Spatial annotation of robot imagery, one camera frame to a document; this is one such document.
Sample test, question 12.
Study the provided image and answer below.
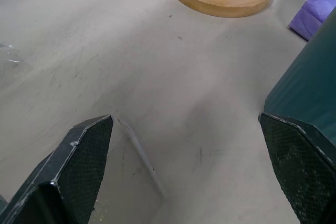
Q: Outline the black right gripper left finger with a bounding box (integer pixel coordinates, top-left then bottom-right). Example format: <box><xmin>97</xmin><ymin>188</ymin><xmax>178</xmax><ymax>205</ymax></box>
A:
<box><xmin>0</xmin><ymin>114</ymin><xmax>114</xmax><ymax>224</ymax></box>

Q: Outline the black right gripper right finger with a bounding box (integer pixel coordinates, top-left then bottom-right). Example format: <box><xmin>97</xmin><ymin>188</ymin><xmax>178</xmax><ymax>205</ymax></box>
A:
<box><xmin>258</xmin><ymin>112</ymin><xmax>336</xmax><ymax>224</ymax></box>

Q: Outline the clear plastic wrap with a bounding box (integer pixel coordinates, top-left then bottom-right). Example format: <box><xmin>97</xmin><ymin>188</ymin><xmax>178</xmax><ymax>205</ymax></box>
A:
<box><xmin>0</xmin><ymin>41</ymin><xmax>29</xmax><ymax>71</ymax></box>

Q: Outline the purple plastic-wrapped package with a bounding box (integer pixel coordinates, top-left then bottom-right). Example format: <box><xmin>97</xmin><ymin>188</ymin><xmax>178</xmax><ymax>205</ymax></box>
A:
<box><xmin>288</xmin><ymin>0</ymin><xmax>336</xmax><ymax>41</ymax></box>

